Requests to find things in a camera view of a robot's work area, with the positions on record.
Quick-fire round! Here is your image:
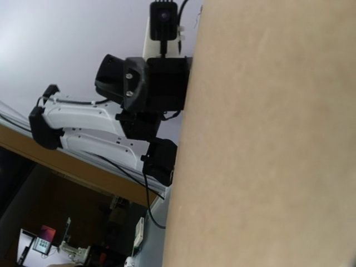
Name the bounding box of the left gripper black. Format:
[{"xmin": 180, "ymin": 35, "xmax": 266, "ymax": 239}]
[{"xmin": 95, "ymin": 54, "xmax": 192, "ymax": 113}]

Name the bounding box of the brown backing board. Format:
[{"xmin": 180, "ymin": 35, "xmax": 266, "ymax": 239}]
[{"xmin": 163, "ymin": 1, "xmax": 355, "ymax": 266}]

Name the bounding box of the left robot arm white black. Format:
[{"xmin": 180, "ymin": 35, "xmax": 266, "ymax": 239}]
[{"xmin": 29, "ymin": 55, "xmax": 192, "ymax": 186}]

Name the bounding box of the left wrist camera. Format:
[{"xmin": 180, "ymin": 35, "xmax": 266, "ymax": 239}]
[{"xmin": 148, "ymin": 1, "xmax": 187, "ymax": 58}]

